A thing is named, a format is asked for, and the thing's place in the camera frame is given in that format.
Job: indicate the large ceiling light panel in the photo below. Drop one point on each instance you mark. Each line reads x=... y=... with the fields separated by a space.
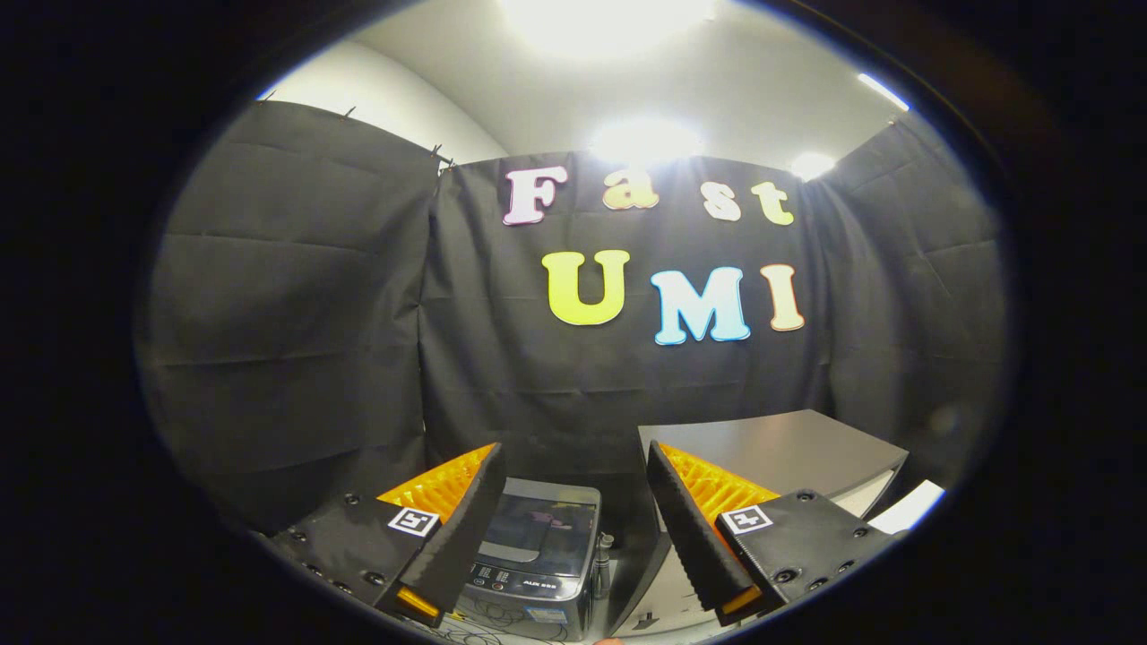
x=609 y=22

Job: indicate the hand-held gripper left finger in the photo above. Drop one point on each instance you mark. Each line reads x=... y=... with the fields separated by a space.
x=466 y=524

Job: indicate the white paper sheet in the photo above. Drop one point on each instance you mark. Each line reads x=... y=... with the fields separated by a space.
x=909 y=508

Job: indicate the beige cabinet with dark edge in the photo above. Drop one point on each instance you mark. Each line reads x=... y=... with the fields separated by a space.
x=771 y=448

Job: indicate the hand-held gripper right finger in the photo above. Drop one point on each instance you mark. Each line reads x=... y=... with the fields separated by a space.
x=688 y=528

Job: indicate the black backdrop cloth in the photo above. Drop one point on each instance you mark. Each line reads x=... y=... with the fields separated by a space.
x=314 y=313

